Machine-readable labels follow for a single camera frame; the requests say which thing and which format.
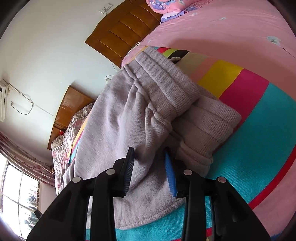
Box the floral maroon curtain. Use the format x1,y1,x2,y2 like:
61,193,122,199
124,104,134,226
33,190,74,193
0,133,55,187

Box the rainbow striped blanket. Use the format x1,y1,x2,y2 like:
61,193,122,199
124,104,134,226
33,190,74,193
63,47,295,240

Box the pink bed sheet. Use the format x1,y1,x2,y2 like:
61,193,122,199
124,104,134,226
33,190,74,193
122,1,295,240

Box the rolled pink floral quilt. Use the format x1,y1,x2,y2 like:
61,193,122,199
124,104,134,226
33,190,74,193
146,0,209,23

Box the window with metal bars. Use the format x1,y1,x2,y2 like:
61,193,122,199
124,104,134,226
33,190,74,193
1,155,40,240

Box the wooden headboard right bed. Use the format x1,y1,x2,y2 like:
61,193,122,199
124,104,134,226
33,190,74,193
85,0,161,67

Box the lilac knit pants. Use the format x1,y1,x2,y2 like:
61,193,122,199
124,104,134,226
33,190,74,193
63,47,241,230

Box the white air conditioner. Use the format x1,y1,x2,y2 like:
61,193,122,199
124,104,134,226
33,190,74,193
0,79,9,121

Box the pink floral satin duvet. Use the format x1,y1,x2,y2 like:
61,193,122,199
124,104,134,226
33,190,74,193
51,103,93,194

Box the air conditioner power cable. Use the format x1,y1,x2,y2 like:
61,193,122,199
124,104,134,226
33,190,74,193
6,83,55,117

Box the wooden headboard left bed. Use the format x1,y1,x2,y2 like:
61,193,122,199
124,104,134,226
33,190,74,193
47,85,94,150

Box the white wall socket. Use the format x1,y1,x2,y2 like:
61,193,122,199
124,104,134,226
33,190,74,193
99,3,113,14

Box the wooden headboard bed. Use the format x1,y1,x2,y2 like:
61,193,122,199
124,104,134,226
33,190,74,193
47,85,94,150
85,0,161,67

